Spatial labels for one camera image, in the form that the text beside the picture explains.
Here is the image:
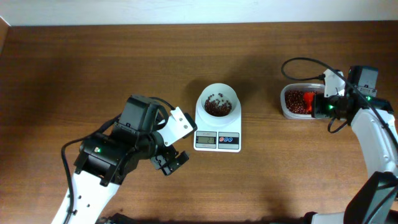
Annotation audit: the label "orange measuring scoop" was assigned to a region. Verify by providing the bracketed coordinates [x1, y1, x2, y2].
[303, 92, 315, 113]

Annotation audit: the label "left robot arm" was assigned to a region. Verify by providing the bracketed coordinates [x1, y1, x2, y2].
[52, 95, 197, 223]

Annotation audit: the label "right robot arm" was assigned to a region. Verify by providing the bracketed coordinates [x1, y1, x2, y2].
[302, 66, 397, 224]

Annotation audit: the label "white digital kitchen scale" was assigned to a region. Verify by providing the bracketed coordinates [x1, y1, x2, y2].
[193, 93, 242, 152]

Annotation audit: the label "clear plastic bean container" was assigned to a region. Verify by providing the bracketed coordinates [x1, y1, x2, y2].
[280, 83, 325, 119]

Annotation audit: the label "red beans in bowl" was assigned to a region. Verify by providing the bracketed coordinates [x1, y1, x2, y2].
[204, 93, 233, 117]

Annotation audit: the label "white round bowl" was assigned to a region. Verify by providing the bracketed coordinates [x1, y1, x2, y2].
[197, 83, 241, 118]

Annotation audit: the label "left black cable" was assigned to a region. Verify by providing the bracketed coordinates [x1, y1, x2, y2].
[61, 114, 122, 224]

